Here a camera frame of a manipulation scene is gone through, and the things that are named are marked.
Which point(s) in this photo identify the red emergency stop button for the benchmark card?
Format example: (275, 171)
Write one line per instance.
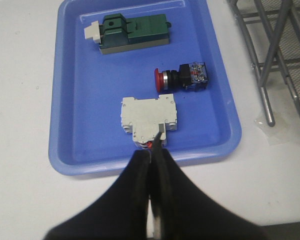
(190, 77)

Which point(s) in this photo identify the grey metal rack frame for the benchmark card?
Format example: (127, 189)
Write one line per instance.
(280, 20)

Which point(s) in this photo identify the blue plastic tray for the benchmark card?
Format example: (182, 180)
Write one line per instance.
(86, 135)

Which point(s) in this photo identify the clear tape under rack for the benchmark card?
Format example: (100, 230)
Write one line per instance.
(285, 130)

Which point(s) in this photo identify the white circuit breaker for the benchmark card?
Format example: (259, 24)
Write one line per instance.
(145, 118)

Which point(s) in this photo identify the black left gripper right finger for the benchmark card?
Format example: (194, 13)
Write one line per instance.
(182, 211)

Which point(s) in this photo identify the green electrical switch module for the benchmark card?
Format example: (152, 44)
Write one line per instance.
(120, 34)

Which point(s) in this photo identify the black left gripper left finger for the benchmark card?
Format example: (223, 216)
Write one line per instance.
(119, 214)

